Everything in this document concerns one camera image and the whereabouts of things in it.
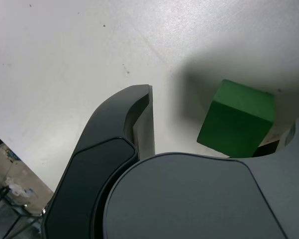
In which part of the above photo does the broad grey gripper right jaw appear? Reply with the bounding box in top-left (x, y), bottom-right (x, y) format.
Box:
top-left (101, 116), bottom-right (299, 239)

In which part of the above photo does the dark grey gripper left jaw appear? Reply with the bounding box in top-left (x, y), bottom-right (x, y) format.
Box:
top-left (41, 84), bottom-right (156, 239)

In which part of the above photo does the green cube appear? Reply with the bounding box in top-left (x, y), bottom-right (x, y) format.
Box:
top-left (196, 79), bottom-right (276, 159)

